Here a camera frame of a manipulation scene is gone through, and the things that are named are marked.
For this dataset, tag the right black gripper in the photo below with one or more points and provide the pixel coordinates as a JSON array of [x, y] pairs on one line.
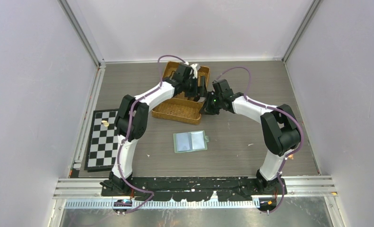
[[206, 109]]

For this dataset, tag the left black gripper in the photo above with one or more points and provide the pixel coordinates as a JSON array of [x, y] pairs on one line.
[[196, 93]]

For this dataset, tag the woven wicker divided tray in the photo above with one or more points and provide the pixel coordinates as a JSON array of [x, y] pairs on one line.
[[180, 108]]

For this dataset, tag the green card holder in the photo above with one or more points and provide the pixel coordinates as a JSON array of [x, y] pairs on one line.
[[185, 142]]

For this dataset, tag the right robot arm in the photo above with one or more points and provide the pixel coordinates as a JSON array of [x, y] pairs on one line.
[[283, 136]]

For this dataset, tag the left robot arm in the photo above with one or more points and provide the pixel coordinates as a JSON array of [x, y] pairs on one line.
[[132, 118]]

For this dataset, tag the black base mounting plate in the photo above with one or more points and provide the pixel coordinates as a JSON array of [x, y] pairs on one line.
[[192, 188]]

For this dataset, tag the cream chess piece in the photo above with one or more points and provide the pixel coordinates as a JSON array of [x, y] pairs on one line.
[[105, 123]]

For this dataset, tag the black white chessboard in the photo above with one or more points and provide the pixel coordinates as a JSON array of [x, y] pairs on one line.
[[102, 145]]

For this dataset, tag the aluminium front rail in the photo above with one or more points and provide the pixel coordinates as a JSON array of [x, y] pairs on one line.
[[297, 186]]

